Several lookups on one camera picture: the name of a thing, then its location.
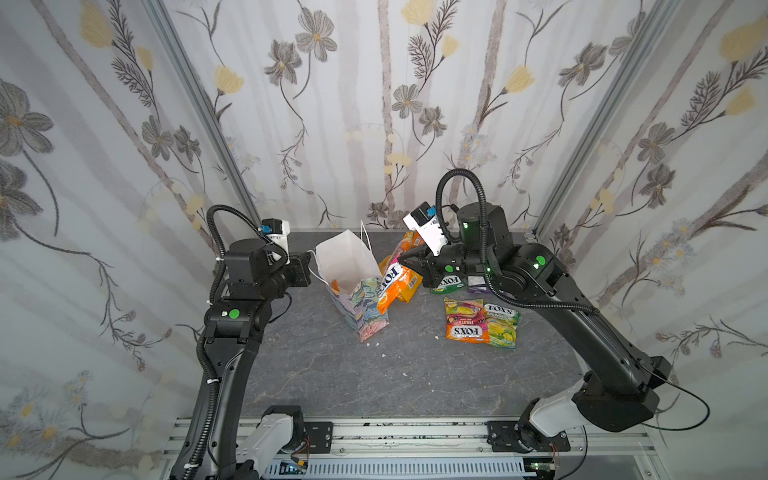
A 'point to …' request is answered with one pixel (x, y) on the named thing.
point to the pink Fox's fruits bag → (466, 320)
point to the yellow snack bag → (411, 288)
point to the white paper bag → (345, 261)
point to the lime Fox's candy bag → (501, 324)
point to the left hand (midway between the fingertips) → (312, 253)
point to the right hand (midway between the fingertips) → (410, 259)
